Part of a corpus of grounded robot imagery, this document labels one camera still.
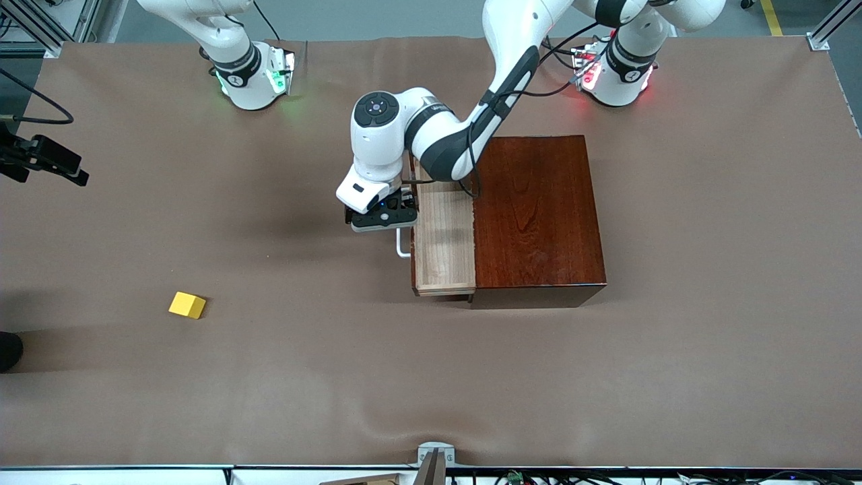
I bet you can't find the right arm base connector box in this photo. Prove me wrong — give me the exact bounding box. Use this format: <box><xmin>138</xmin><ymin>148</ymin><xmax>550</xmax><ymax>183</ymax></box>
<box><xmin>266</xmin><ymin>46</ymin><xmax>297</xmax><ymax>96</ymax></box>

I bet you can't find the aluminium frame with diagonal struts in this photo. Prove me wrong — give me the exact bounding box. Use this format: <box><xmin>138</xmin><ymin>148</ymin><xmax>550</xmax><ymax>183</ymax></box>
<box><xmin>0</xmin><ymin>0</ymin><xmax>102</xmax><ymax>58</ymax></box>

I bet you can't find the light wooden board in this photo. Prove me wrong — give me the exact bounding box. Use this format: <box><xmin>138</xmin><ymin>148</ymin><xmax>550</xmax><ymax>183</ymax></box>
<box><xmin>319</xmin><ymin>473</ymin><xmax>405</xmax><ymax>485</ymax></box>

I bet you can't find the dark red wooden cabinet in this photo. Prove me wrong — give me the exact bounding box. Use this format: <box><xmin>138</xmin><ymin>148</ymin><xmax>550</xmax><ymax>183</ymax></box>
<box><xmin>469</xmin><ymin>136</ymin><xmax>607</xmax><ymax>309</ymax></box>

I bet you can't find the grey metal table clamp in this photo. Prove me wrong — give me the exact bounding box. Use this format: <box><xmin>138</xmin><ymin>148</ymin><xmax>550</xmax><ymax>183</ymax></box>
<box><xmin>411</xmin><ymin>441</ymin><xmax>456</xmax><ymax>485</ymax></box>

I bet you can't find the black right arm base cable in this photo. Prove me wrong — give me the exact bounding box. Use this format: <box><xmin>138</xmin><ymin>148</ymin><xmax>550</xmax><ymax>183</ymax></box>
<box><xmin>253</xmin><ymin>0</ymin><xmax>281</xmax><ymax>42</ymax></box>

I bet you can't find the yellow block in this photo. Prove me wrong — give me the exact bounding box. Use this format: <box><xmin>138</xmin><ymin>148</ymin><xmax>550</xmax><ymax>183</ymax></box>
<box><xmin>168</xmin><ymin>291</ymin><xmax>207</xmax><ymax>320</ymax></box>

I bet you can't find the light wooden drawer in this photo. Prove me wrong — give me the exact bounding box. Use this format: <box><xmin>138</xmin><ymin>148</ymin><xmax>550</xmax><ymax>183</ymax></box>
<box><xmin>409</xmin><ymin>152</ymin><xmax>477</xmax><ymax>297</ymax></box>

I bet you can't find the single aluminium profile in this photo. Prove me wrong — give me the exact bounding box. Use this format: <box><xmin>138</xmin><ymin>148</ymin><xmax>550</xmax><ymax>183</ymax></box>
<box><xmin>807</xmin><ymin>0</ymin><xmax>851</xmax><ymax>52</ymax></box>

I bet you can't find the white table edge rail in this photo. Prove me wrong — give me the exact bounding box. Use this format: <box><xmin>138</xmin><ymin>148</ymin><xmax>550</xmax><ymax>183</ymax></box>
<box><xmin>0</xmin><ymin>465</ymin><xmax>862</xmax><ymax>485</ymax></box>

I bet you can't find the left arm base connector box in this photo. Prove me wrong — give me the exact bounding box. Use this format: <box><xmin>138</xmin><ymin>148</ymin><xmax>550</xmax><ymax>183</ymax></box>
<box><xmin>571</xmin><ymin>42</ymin><xmax>601</xmax><ymax>92</ymax></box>

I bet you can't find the brown table cover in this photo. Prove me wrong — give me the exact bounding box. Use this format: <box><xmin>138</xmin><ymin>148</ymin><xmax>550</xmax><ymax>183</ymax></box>
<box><xmin>0</xmin><ymin>35</ymin><xmax>862</xmax><ymax>469</ymax></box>

